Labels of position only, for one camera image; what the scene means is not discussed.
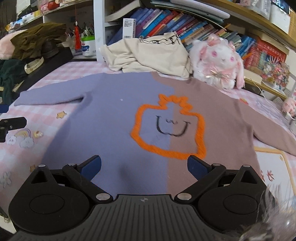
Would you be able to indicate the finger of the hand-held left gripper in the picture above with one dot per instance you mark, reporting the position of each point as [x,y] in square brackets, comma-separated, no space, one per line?
[4,109]
[13,122]

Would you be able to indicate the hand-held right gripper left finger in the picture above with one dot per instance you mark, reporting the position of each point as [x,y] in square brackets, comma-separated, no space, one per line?
[90,166]

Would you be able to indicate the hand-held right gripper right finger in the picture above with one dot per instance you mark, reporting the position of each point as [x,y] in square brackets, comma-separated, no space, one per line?
[196,168]

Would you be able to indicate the purple and brown knit sweater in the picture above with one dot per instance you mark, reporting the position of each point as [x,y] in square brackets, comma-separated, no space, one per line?
[111,115]

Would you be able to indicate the dark green cloth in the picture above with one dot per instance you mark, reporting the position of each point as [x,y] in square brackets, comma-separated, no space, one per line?
[11,74]

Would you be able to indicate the cream wristwatch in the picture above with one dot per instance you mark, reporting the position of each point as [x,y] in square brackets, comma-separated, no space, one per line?
[34,64]

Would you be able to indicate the pink fluffy cloth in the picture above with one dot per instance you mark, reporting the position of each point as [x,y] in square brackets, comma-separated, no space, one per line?
[5,46]

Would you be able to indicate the olive green cloth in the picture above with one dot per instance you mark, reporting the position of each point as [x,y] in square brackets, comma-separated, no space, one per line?
[34,39]

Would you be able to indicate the grey fur cuff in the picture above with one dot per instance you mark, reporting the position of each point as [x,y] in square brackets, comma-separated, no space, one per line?
[277,220]

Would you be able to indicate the red tassel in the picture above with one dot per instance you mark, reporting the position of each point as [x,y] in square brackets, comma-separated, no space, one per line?
[77,37]

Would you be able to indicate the white jar with green lid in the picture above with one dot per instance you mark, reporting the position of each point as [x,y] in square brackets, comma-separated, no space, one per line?
[87,46]

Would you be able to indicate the white thick book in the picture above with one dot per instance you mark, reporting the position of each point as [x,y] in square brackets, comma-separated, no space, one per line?
[253,75]

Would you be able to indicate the white bunny plush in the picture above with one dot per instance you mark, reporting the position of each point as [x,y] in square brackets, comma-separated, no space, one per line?
[219,58]

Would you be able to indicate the pink pig plush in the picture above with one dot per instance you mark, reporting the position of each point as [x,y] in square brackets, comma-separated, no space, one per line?
[290,104]

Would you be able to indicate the bundle of pens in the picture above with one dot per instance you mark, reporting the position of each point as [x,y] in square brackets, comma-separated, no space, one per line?
[87,30]

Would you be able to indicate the cream printed shirt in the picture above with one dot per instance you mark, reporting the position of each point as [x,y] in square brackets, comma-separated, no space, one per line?
[150,55]

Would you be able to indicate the colourful bead tree ornament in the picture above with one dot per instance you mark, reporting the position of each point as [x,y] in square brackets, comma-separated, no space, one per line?
[275,71]

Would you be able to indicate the white cardboard box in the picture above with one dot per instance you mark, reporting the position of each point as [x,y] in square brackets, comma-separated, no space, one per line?
[129,29]

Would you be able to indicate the row of colourful books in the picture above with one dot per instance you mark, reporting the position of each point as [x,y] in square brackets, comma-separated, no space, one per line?
[161,23]

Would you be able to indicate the grey slim laptop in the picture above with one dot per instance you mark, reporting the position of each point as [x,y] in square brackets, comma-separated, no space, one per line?
[196,11]

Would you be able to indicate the wooden bookshelf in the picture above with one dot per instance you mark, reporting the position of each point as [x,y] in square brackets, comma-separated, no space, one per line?
[249,15]

